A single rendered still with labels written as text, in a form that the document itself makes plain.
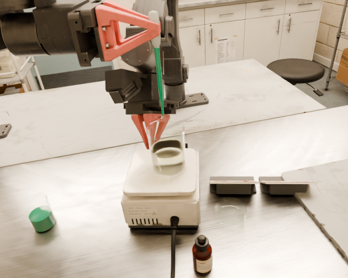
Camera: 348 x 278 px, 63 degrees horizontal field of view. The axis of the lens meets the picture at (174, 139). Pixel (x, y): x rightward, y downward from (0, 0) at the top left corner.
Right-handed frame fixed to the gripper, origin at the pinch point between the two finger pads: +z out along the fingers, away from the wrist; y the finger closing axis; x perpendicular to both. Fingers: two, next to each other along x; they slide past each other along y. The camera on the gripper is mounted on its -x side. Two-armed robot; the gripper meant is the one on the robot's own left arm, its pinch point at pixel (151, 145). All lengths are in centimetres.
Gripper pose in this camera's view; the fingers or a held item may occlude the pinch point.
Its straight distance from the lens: 60.5
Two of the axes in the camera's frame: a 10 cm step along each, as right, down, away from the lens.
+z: 0.1, 10.0, 0.4
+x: 5.6, -0.4, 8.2
